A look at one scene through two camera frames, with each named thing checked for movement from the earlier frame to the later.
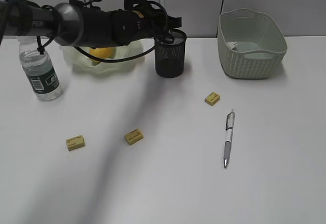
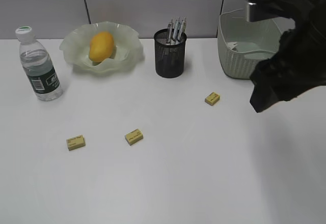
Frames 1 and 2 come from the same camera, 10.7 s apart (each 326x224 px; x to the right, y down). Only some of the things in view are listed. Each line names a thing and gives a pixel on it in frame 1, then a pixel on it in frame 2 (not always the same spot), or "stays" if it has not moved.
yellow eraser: x=75 y=142 stays
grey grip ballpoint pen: x=229 y=123 to x=170 y=32
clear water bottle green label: x=39 y=70 stays
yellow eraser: x=212 y=99 stays
